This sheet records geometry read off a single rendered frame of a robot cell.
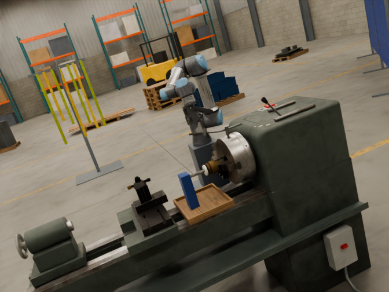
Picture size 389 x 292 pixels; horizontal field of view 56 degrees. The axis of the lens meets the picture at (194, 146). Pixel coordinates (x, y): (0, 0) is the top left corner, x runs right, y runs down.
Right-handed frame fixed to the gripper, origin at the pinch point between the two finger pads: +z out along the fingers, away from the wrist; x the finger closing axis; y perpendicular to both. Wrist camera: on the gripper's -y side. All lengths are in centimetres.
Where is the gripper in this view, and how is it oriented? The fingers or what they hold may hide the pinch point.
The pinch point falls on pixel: (205, 134)
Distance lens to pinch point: 217.5
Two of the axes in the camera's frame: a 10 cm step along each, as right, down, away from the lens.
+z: 3.7, 9.3, 0.7
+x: 2.4, -0.3, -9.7
